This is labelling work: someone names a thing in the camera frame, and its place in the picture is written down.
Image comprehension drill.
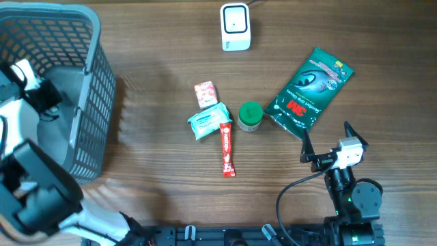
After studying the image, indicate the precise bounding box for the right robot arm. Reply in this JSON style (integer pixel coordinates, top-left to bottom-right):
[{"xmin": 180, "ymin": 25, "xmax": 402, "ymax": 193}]
[{"xmin": 300, "ymin": 122, "xmax": 385, "ymax": 245}]

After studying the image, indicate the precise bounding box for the orange candy pack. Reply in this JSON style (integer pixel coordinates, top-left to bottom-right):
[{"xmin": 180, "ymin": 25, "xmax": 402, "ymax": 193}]
[{"xmin": 194, "ymin": 81, "xmax": 219, "ymax": 109}]

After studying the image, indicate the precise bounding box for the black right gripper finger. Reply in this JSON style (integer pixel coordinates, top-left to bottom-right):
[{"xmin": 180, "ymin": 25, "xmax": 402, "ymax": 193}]
[
  {"xmin": 300, "ymin": 129, "xmax": 315, "ymax": 163},
  {"xmin": 344, "ymin": 121, "xmax": 369, "ymax": 147}
]

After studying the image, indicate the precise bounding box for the teal wet wipes pack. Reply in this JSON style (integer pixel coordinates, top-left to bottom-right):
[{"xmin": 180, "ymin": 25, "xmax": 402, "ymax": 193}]
[{"xmin": 187, "ymin": 102, "xmax": 231, "ymax": 140}]

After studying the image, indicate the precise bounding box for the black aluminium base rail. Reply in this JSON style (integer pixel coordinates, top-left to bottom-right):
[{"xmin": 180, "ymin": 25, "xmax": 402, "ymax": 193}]
[{"xmin": 81, "ymin": 223, "xmax": 386, "ymax": 246}]

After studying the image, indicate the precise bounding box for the red coffee stick sachet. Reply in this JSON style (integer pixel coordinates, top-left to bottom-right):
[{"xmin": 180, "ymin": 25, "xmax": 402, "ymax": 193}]
[{"xmin": 220, "ymin": 122, "xmax": 236, "ymax": 178}]

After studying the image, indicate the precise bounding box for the green glove package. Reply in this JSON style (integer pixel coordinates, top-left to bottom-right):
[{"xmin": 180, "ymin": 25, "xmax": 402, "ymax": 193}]
[{"xmin": 264, "ymin": 48, "xmax": 354, "ymax": 139}]

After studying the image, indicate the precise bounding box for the grey plastic mesh basket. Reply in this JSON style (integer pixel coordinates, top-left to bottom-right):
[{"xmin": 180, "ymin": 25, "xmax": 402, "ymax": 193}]
[{"xmin": 1, "ymin": 1, "xmax": 116, "ymax": 185}]

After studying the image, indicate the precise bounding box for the black right camera cable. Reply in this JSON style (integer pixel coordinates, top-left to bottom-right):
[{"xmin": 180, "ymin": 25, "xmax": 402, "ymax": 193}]
[{"xmin": 275, "ymin": 160, "xmax": 337, "ymax": 246}]

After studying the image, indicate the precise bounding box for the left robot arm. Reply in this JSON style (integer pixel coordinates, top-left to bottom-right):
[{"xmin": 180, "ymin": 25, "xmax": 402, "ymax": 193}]
[{"xmin": 1, "ymin": 59, "xmax": 154, "ymax": 245}]

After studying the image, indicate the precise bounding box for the white barcode scanner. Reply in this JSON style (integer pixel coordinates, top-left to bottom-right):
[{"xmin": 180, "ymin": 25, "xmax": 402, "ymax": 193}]
[{"xmin": 220, "ymin": 2, "xmax": 251, "ymax": 52}]

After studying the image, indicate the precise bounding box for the green lidded small jar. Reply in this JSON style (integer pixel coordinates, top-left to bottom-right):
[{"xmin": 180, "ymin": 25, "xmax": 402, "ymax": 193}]
[{"xmin": 238, "ymin": 101, "xmax": 264, "ymax": 132}]

